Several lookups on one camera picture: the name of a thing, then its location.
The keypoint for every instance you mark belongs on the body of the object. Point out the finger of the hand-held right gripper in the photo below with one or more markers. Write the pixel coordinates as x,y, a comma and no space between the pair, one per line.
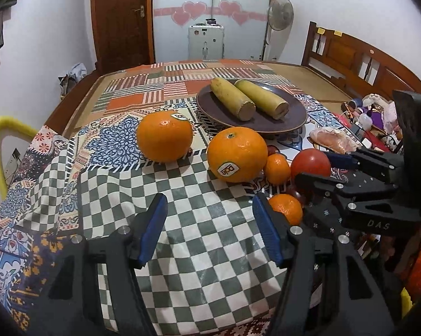
322,185
340,159

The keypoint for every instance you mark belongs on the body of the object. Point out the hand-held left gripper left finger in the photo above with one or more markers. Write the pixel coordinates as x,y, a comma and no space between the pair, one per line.
151,229

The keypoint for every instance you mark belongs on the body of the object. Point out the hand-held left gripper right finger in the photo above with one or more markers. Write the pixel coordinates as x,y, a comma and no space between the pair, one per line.
266,231

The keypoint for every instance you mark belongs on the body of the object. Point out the plastic peeled pomelo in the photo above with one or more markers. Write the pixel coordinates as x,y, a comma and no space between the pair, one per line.
331,140

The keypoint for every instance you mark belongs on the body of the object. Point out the red tomato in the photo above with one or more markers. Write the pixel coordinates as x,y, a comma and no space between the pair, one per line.
310,162

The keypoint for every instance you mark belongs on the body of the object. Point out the dark red grape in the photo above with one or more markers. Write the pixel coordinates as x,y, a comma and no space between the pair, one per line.
272,149
295,193

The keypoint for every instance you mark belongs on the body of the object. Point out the small mandarin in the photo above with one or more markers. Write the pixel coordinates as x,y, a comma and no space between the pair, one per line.
287,208
277,169

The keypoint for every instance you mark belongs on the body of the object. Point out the dark brown plate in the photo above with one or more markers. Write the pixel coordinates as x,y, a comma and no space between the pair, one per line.
294,112

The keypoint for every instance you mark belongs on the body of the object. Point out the large orange with sticker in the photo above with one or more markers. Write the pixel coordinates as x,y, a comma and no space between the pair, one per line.
238,152
163,138

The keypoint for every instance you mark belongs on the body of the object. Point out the pile of toys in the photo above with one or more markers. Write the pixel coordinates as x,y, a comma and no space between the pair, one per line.
375,112

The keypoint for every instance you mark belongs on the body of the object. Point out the patchwork printed blanket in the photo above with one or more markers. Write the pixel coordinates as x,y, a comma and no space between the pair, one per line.
126,140

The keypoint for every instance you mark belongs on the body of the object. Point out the wooden bed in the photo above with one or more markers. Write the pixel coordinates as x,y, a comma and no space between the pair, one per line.
347,54

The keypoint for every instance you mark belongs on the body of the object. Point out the standing electric fan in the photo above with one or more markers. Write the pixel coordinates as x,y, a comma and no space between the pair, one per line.
280,12

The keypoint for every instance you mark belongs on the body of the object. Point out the bag of clothes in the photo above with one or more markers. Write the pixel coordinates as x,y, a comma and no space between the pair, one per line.
72,77

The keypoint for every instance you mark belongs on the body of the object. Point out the white appliance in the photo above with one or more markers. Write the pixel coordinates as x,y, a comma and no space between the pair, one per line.
206,42

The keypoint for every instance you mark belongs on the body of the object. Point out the small dark pot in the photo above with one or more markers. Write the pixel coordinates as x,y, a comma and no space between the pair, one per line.
211,21

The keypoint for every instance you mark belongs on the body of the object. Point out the brown wooden door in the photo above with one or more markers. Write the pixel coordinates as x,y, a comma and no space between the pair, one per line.
121,21

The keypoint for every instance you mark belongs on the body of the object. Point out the wall socket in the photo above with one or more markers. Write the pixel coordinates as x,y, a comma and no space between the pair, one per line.
14,157

